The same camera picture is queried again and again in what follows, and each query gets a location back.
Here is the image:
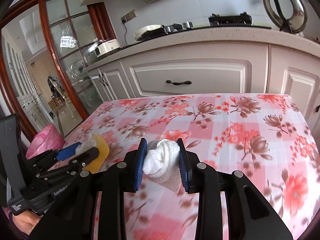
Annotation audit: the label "pink floral tablecloth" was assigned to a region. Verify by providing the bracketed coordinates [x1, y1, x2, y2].
[47, 93, 320, 240]

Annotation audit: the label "patterned cloth on chair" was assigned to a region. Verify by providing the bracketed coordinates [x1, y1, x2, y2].
[47, 75, 63, 98]

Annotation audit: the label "glass pot lid on stand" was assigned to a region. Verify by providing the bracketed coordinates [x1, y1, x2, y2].
[262, 0, 308, 34]

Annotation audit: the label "yellow pomelo peel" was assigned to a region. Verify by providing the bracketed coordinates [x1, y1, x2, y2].
[75, 134, 110, 174]

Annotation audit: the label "black gas stove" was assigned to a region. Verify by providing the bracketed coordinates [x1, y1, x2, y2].
[162, 12, 272, 34]

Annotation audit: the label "white rice cooker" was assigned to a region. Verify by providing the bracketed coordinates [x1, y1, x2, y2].
[94, 39, 120, 58]

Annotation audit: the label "white electric pan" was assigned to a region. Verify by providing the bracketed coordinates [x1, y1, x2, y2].
[134, 24, 167, 41]

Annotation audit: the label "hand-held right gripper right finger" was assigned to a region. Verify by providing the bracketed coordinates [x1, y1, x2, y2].
[176, 138, 293, 240]

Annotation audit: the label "gold wall outlet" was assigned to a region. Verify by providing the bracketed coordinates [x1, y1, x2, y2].
[121, 10, 138, 23]

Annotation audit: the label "white tissue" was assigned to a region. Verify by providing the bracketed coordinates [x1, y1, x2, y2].
[143, 139, 182, 194]

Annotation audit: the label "white cabinet drawer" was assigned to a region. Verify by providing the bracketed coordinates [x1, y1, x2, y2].
[120, 41, 269, 98]

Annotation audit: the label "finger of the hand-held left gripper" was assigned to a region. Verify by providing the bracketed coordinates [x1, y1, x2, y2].
[37, 147, 100, 180]
[26, 142, 83, 170]

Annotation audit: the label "wooden glass sliding door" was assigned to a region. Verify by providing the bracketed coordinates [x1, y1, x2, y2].
[39, 0, 118, 137]

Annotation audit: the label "red wooden door frame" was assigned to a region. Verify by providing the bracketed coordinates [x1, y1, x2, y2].
[0, 0, 118, 140]

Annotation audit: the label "beige kitchen countertop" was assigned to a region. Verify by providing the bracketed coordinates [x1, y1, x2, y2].
[80, 27, 320, 73]

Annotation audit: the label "pink-lined trash bin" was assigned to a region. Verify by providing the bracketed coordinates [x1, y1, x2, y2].
[26, 124, 66, 159]

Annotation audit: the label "white ornate dining chair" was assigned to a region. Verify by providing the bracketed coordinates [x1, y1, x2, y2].
[47, 75, 75, 120]

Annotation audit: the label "black power cord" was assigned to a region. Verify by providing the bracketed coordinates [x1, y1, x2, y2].
[122, 21, 140, 48]

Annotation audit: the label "white hallway cabinets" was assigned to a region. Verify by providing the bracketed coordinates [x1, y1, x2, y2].
[2, 37, 54, 130]

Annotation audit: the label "person's left hand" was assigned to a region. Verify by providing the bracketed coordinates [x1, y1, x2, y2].
[12, 210, 42, 233]

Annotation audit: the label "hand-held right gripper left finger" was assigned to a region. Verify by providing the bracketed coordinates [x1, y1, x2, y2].
[29, 138, 148, 240]

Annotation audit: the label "black lid rack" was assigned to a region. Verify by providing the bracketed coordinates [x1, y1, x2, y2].
[272, 0, 293, 33]

